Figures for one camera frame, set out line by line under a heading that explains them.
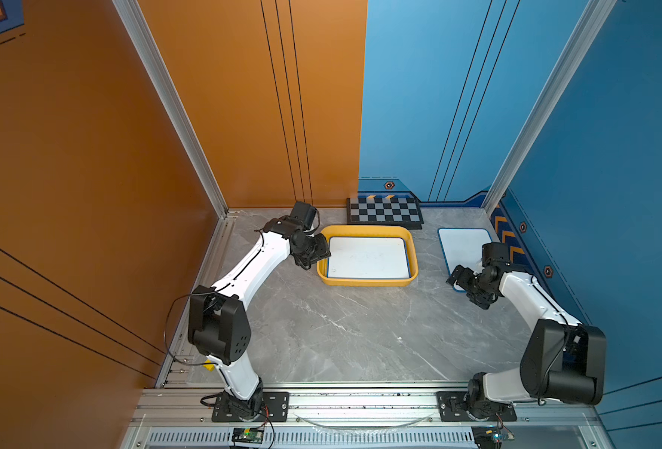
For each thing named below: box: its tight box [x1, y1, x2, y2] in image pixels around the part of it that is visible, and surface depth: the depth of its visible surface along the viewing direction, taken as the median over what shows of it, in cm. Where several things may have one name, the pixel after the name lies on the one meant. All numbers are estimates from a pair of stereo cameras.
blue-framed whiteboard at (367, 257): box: [327, 236, 412, 279], surface depth 104 cm
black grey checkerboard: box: [345, 196, 424, 230], surface depth 118 cm
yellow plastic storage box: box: [368, 224, 419, 288], surface depth 107 cm
